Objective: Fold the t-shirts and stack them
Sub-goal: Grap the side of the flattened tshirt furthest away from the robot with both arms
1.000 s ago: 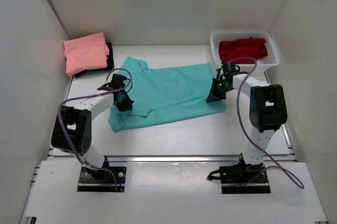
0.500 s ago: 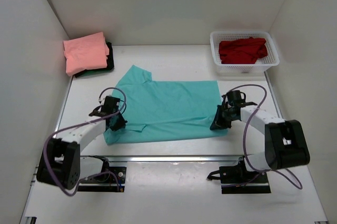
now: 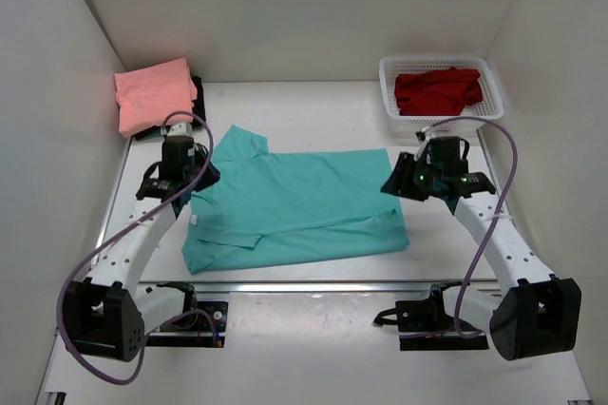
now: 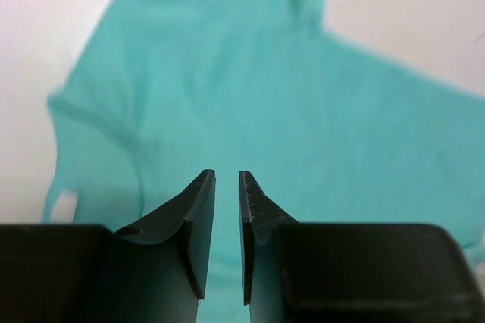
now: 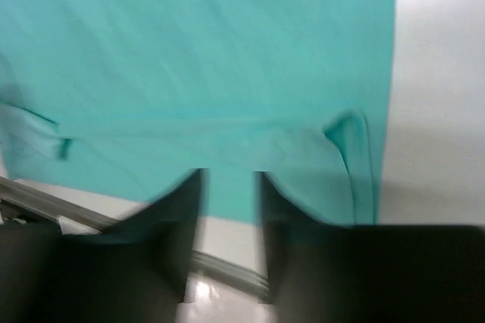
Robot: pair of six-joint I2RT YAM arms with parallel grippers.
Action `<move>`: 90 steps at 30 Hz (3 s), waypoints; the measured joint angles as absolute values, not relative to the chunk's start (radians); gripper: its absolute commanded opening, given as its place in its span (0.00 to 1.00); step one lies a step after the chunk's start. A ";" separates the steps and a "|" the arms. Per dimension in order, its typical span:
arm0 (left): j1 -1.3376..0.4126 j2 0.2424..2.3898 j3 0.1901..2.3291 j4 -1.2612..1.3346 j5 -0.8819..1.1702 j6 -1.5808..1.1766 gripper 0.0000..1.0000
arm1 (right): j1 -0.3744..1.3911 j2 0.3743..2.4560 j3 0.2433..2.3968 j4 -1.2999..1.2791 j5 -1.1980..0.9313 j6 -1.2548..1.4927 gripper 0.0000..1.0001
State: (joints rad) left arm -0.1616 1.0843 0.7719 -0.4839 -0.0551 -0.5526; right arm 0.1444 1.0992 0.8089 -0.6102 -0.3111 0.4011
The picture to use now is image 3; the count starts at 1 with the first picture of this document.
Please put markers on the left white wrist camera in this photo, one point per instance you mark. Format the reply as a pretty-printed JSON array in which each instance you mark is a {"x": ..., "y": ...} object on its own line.
[{"x": 178, "y": 129}]

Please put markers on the teal t shirt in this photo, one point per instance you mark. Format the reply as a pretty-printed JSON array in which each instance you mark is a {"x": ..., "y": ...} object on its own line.
[{"x": 272, "y": 209}]

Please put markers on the aluminium rail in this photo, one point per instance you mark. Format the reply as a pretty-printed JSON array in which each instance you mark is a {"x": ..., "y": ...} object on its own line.
[{"x": 317, "y": 287}]

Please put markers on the red t shirt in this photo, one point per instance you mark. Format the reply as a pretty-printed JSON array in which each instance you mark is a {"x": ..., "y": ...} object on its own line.
[{"x": 442, "y": 92}]

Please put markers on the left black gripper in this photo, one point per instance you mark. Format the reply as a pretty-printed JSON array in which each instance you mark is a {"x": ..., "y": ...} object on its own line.
[{"x": 212, "y": 175}]

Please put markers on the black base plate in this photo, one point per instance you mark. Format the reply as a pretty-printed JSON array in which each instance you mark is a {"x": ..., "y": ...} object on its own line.
[
  {"x": 424, "y": 326},
  {"x": 196, "y": 330}
]

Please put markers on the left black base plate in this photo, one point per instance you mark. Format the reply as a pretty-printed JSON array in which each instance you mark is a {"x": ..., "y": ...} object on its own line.
[{"x": 196, "y": 330}]

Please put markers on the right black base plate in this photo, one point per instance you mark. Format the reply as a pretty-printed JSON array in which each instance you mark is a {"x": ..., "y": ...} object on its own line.
[{"x": 424, "y": 326}]

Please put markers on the pink folded t shirt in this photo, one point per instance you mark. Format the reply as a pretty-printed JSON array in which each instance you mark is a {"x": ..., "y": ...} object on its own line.
[{"x": 147, "y": 96}]

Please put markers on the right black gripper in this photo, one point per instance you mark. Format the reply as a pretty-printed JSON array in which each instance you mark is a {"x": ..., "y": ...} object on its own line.
[{"x": 398, "y": 183}]

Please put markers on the white plastic basket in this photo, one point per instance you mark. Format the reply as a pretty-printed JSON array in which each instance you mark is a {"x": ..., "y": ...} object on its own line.
[{"x": 491, "y": 107}]

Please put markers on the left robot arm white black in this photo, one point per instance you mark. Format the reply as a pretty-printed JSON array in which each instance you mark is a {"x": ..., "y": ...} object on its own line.
[{"x": 106, "y": 313}]

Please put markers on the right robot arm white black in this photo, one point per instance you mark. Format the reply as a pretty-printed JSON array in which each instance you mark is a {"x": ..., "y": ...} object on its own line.
[{"x": 536, "y": 313}]

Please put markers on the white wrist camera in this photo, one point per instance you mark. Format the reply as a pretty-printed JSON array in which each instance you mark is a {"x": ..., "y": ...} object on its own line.
[
  {"x": 178, "y": 129},
  {"x": 423, "y": 137}
]

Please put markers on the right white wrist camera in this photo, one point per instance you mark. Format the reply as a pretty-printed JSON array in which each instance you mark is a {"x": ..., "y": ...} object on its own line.
[{"x": 423, "y": 137}]

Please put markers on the black folded t shirt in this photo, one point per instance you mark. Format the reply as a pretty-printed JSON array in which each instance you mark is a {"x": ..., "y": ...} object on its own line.
[{"x": 198, "y": 109}]

